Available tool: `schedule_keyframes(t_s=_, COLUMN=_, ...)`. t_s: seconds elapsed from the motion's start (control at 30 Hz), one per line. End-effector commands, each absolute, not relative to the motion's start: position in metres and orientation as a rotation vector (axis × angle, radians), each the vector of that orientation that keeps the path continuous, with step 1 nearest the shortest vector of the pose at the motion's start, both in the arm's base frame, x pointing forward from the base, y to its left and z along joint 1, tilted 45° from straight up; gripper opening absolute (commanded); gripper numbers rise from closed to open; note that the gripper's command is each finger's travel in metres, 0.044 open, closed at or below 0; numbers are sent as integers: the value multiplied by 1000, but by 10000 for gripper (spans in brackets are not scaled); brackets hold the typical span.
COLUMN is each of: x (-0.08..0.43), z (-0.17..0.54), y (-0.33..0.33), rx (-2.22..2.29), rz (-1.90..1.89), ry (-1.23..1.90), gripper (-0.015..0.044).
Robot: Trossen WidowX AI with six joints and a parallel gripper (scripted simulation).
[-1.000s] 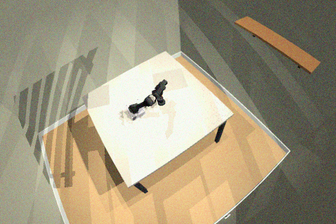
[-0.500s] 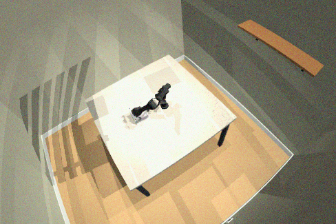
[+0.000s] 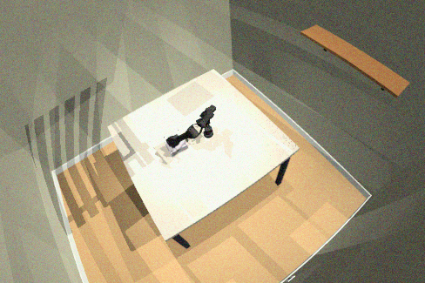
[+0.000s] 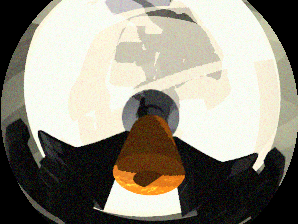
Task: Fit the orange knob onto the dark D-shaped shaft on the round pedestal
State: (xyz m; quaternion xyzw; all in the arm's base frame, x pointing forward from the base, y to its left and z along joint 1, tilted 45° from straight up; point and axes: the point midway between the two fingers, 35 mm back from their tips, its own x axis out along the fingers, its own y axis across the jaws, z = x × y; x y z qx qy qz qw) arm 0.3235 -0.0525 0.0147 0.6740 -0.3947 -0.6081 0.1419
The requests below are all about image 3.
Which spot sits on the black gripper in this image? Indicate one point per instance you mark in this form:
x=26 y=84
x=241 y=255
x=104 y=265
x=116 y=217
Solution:
x=208 y=128

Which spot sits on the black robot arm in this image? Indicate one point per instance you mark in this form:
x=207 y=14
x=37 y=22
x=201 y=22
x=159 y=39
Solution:
x=191 y=132

